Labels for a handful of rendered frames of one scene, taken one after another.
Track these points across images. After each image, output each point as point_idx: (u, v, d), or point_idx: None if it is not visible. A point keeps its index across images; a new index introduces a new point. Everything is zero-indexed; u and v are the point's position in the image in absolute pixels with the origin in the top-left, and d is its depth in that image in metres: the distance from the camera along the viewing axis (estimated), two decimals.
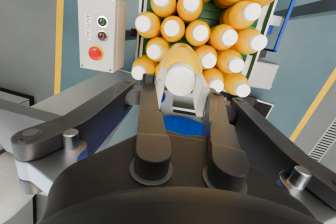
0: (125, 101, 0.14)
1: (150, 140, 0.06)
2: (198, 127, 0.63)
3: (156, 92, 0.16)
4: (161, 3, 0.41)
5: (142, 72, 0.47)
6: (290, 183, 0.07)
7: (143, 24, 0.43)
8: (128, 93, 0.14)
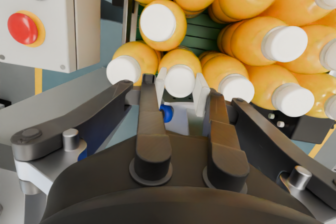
0: (125, 101, 0.14)
1: (150, 140, 0.06)
2: None
3: (156, 92, 0.16)
4: None
5: (131, 72, 0.21)
6: (290, 183, 0.07)
7: None
8: (128, 93, 0.14)
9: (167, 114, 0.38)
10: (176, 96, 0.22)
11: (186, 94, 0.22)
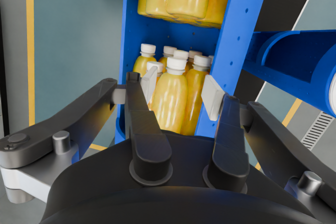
0: (108, 100, 0.14)
1: (148, 141, 0.06)
2: None
3: None
4: None
5: None
6: (299, 188, 0.07)
7: None
8: (111, 91, 0.14)
9: None
10: (176, 59, 0.32)
11: (182, 64, 0.33)
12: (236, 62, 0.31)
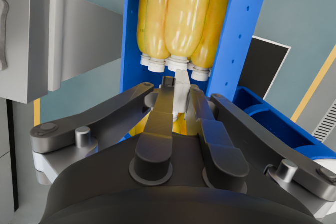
0: (146, 103, 0.15)
1: (152, 140, 0.06)
2: None
3: (175, 95, 0.16)
4: None
5: None
6: (279, 177, 0.07)
7: None
8: (149, 95, 0.14)
9: None
10: None
11: None
12: None
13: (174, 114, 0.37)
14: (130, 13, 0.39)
